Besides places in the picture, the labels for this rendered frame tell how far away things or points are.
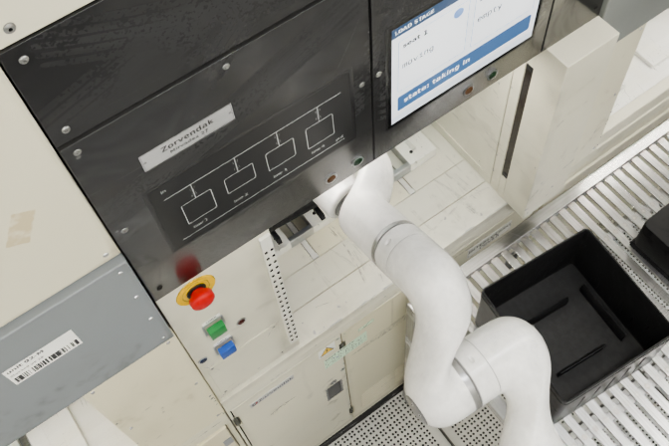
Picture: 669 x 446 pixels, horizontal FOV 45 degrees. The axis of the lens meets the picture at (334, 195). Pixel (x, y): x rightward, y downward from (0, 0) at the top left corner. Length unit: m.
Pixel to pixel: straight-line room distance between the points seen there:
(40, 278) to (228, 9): 0.40
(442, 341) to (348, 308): 0.57
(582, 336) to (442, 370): 0.71
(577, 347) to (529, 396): 0.60
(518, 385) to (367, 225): 0.33
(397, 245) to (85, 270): 0.46
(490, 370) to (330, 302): 0.59
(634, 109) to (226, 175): 1.24
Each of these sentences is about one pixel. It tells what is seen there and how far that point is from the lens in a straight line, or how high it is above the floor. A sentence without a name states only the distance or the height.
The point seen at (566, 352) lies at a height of 0.77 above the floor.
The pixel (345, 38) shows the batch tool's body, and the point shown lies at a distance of 1.02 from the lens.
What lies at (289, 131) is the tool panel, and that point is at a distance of 1.08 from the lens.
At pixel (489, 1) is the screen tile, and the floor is 1.62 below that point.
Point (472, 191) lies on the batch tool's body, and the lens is 1.88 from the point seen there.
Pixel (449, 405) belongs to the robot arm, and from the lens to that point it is 1.24.
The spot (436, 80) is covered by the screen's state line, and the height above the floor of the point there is 1.51.
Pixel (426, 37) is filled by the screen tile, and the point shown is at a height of 1.63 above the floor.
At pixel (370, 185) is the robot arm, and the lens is 1.36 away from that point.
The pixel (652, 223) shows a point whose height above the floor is 0.86.
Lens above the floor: 2.49
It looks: 60 degrees down
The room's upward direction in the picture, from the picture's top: 7 degrees counter-clockwise
